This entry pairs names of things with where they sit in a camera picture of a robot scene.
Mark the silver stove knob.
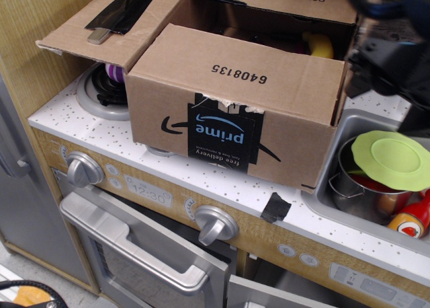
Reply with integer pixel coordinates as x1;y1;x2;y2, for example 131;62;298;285
195;205;239;245
67;151;105;188

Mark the yellow toy banana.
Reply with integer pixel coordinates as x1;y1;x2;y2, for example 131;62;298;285
302;32;334;59

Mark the grey toy fridge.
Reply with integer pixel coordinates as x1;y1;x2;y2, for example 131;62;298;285
1;83;89;284

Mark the silver oven door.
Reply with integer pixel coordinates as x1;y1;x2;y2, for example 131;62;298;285
60;192;236;307

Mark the large cardboard Amazon box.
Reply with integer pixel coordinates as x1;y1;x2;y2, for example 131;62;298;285
39;0;357;193

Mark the silver right stove knob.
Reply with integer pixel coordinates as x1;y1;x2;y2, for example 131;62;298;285
195;205;239;245

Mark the steel pot in sink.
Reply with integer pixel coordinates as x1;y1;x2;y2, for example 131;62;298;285
328;138;413;225

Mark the silver sink basin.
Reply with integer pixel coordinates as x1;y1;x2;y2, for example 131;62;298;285
306;109;429;255

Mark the black cable on floor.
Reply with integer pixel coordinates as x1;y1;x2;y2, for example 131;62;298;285
0;279;65;308

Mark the purple striped ball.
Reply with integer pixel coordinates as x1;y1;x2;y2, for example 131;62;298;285
105;63;125;83

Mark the wooden toy kitchen cabinet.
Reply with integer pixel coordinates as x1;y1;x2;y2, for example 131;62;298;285
1;0;429;307

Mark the black tape piece on counter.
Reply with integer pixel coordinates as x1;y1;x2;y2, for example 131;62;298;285
260;192;292;223

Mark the silver left stove knob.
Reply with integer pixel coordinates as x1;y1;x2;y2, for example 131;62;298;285
67;151;105;188

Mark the red ketchup bottle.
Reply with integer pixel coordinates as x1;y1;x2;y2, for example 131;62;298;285
387;189;429;239

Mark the green silicone lid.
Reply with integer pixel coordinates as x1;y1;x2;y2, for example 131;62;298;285
351;130;429;192

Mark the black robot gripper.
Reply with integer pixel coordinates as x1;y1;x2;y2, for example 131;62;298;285
345;38;429;133

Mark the grey stove burner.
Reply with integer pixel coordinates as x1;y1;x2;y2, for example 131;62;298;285
77;63;130;121

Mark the orange object on floor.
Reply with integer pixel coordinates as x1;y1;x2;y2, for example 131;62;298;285
13;286;51;307

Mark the silver lower right door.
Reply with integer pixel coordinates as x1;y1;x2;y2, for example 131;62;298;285
226;276;349;307

